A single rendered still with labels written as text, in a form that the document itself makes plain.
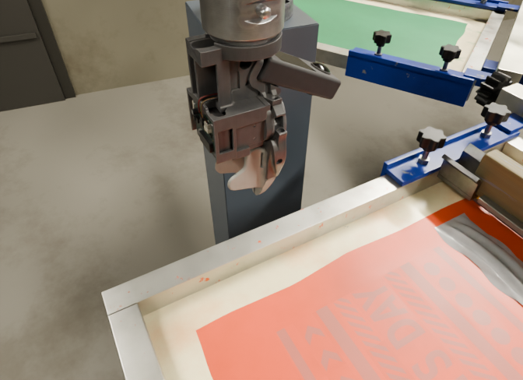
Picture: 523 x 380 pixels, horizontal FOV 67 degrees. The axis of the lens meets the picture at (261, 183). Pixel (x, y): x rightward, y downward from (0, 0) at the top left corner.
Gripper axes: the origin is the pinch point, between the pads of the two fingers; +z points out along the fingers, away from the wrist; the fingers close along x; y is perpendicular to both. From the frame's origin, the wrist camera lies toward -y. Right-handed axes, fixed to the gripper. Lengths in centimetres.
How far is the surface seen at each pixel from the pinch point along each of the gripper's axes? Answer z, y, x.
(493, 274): 13.5, -27.3, 19.9
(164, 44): 83, -53, -239
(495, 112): 3.2, -47.1, 0.1
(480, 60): 10, -77, -24
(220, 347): 14.4, 11.5, 10.6
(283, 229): 10.7, -3.8, 0.2
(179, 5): 58, -67, -237
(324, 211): 10.6, -11.3, 0.2
